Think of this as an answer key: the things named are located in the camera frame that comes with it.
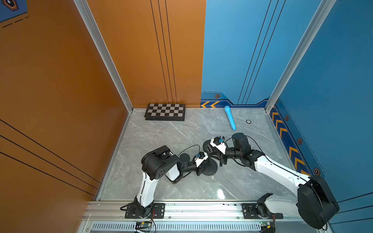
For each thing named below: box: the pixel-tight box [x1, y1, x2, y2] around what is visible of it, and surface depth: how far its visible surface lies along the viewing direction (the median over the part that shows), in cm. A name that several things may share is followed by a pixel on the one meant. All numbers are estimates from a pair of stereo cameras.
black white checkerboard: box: [144, 103, 186, 121], surface depth 115 cm
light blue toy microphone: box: [223, 105, 237, 132], surface depth 114 cm
